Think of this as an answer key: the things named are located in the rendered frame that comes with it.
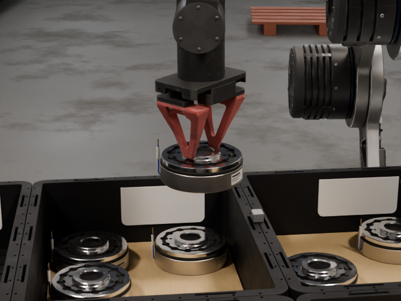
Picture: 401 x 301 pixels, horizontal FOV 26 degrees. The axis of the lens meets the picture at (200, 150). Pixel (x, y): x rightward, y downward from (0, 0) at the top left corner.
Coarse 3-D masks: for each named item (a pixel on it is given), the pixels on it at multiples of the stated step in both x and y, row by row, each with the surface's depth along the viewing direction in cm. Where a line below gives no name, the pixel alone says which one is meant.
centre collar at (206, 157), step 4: (200, 144) 111; (204, 144) 111; (200, 148) 110; (204, 148) 110; (208, 148) 110; (212, 148) 109; (216, 148) 109; (212, 152) 108; (216, 152) 108; (220, 152) 108; (196, 156) 106; (200, 156) 106; (204, 156) 106; (208, 156) 106; (212, 156) 107; (216, 156) 107; (196, 160) 106; (200, 160) 106; (204, 160) 106; (208, 160) 106
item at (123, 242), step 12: (60, 240) 124; (72, 240) 124; (108, 240) 124; (120, 240) 124; (60, 252) 120; (72, 252) 120; (84, 252) 120; (96, 252) 120; (108, 252) 121; (120, 252) 120
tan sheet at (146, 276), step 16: (144, 256) 126; (128, 272) 121; (144, 272) 121; (160, 272) 121; (224, 272) 121; (144, 288) 116; (160, 288) 116; (176, 288) 116; (192, 288) 116; (208, 288) 116; (224, 288) 116; (240, 288) 116
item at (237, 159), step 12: (228, 144) 112; (168, 156) 108; (180, 156) 108; (228, 156) 108; (240, 156) 108; (180, 168) 105; (192, 168) 104; (204, 168) 104; (216, 168) 104; (228, 168) 105
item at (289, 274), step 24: (336, 168) 133; (360, 168) 133; (384, 168) 133; (264, 216) 114; (288, 264) 101; (288, 288) 95; (312, 288) 95; (336, 288) 95; (360, 288) 95; (384, 288) 95
